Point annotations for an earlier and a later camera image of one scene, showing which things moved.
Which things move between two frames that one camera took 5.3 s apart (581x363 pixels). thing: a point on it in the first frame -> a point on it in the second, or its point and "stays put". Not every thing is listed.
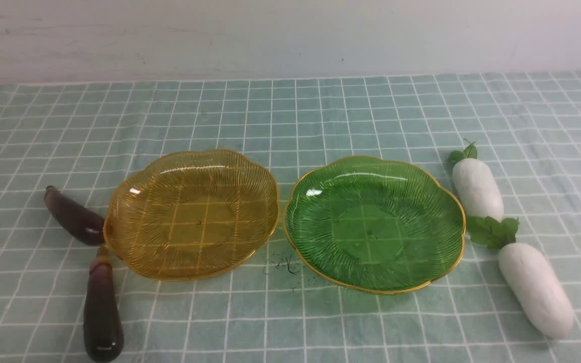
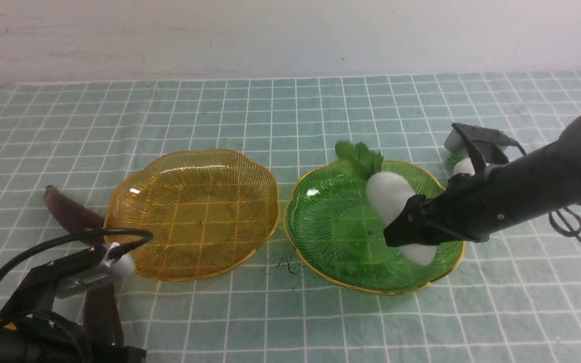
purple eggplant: x=103 y=332 stays put
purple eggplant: x=85 y=225 stays put
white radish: x=536 y=291 -> x=389 y=193
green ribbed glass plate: x=373 y=224 stays put
